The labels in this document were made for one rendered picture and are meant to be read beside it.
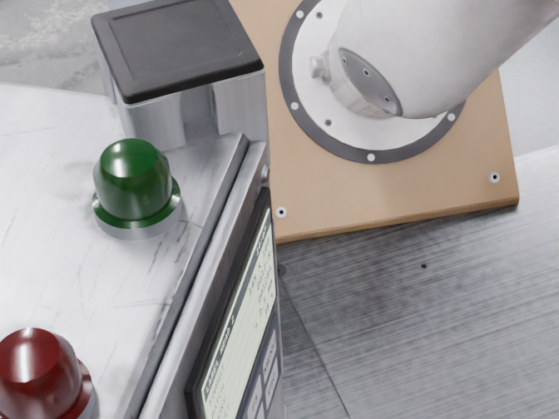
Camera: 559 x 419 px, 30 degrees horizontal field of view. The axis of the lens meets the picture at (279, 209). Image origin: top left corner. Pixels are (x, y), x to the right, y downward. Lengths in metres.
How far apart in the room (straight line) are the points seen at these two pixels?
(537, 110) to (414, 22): 0.63
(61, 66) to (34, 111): 2.49
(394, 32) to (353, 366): 0.42
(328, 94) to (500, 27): 0.49
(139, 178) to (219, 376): 0.06
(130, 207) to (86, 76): 2.49
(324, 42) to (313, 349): 0.34
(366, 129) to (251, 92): 0.85
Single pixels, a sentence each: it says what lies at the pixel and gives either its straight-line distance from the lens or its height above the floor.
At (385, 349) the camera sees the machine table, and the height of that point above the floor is 0.83.
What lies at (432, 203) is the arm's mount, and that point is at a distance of 1.19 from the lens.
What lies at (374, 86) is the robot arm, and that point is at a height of 1.19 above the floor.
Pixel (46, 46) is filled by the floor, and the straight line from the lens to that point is 2.92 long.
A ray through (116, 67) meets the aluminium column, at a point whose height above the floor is 1.50.
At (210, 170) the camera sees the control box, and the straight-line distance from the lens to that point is 0.32.
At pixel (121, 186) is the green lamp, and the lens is 0.29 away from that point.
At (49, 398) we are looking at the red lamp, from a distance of 0.26.
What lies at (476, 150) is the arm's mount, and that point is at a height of 0.88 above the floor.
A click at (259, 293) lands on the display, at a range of 0.35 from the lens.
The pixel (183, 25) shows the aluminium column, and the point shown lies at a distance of 0.34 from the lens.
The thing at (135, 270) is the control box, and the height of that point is 1.47.
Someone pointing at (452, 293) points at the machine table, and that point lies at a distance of 1.13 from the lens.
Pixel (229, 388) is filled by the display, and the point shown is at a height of 1.43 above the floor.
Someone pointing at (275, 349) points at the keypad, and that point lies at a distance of 0.40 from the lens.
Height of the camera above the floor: 1.70
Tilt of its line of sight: 46 degrees down
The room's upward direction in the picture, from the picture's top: 3 degrees counter-clockwise
